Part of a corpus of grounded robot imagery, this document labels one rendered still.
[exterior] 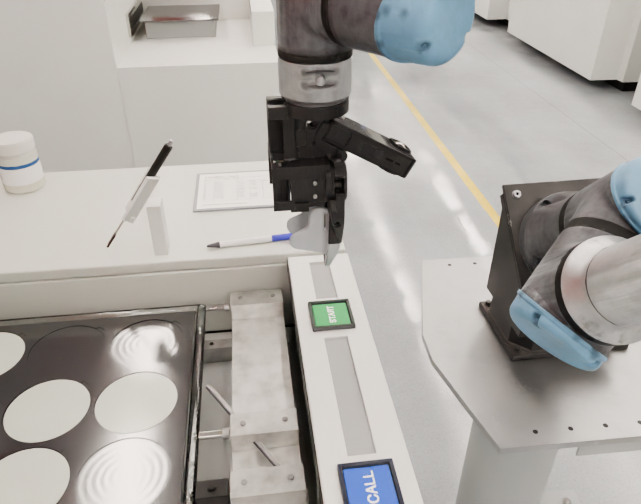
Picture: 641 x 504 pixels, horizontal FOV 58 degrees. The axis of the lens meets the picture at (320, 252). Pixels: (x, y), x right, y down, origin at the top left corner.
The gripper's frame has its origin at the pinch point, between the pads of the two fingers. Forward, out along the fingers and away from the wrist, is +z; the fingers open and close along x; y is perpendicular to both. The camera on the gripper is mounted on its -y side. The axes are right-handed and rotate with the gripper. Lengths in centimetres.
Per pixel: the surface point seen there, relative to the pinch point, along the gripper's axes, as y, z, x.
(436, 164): -103, 106, -243
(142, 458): 24.0, 15.9, 14.5
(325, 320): 1.0, 9.4, 1.2
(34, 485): 35.1, 15.9, 16.4
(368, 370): -2.7, 9.8, 10.5
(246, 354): 11.7, 17.8, -2.9
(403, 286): -52, 106, -129
